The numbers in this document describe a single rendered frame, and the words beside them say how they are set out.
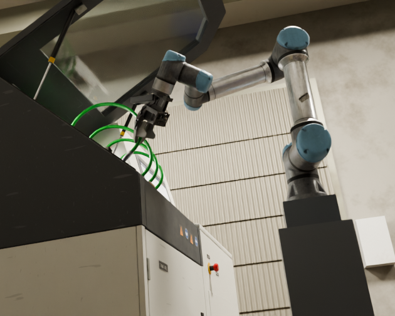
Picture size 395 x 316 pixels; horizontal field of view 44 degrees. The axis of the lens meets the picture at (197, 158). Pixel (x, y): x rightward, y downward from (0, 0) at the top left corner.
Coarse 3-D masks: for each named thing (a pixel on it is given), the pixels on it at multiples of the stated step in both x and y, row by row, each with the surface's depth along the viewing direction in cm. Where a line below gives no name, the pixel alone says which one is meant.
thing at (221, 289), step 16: (112, 128) 239; (128, 144) 241; (128, 160) 230; (144, 160) 262; (160, 176) 284; (208, 240) 220; (208, 256) 213; (224, 256) 250; (208, 272) 208; (224, 272) 242; (208, 288) 202; (224, 288) 234; (208, 304) 197; (224, 304) 226
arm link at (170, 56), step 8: (168, 56) 174; (176, 56) 174; (184, 56) 176; (168, 64) 174; (176, 64) 174; (160, 72) 176; (168, 72) 175; (176, 72) 174; (168, 80) 176; (176, 80) 177
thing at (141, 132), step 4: (140, 124) 181; (144, 124) 180; (140, 128) 181; (144, 128) 180; (136, 132) 181; (140, 132) 181; (144, 132) 180; (136, 136) 182; (140, 136) 181; (144, 136) 180; (136, 140) 183
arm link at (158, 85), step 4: (156, 80) 177; (160, 80) 176; (156, 84) 177; (160, 84) 176; (164, 84) 176; (168, 84) 176; (156, 88) 177; (160, 88) 176; (164, 88) 176; (168, 88) 177; (172, 88) 179; (160, 92) 177; (164, 92) 177; (168, 92) 177
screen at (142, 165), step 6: (138, 156) 249; (138, 162) 244; (144, 162) 258; (144, 168) 251; (150, 168) 267; (150, 174) 259; (156, 180) 267; (162, 186) 276; (162, 192) 269; (168, 198) 278
